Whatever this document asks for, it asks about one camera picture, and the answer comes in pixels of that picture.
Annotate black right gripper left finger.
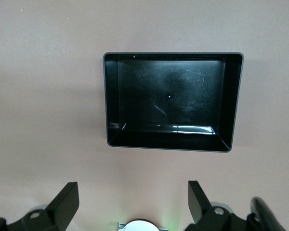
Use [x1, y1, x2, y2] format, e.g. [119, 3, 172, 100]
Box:
[0, 181, 79, 231]

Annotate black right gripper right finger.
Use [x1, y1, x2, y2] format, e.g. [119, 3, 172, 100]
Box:
[185, 180, 255, 231]

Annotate black rectangular plastic box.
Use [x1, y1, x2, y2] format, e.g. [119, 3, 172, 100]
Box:
[102, 51, 245, 154]

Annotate brown table cover mat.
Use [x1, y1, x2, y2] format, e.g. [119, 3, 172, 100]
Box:
[0, 0, 289, 231]

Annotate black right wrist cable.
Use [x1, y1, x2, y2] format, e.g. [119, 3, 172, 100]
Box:
[247, 196, 281, 231]

